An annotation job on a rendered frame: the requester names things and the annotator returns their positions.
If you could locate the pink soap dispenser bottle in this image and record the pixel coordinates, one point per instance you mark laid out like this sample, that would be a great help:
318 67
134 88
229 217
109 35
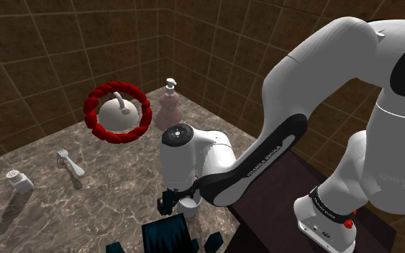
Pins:
168 112

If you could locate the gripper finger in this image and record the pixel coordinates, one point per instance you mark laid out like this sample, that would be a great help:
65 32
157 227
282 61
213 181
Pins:
213 242
115 248

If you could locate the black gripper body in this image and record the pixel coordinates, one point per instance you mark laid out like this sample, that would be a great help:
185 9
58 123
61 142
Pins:
167 234

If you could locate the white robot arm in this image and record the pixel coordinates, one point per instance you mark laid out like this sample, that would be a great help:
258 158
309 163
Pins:
332 80

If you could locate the white fork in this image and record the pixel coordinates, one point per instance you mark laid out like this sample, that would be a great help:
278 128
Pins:
71 164

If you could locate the white salt shaker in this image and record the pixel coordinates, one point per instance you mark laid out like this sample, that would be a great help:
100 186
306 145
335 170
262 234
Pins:
21 182

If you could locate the dark robot stand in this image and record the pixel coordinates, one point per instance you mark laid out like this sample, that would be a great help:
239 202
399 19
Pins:
275 196

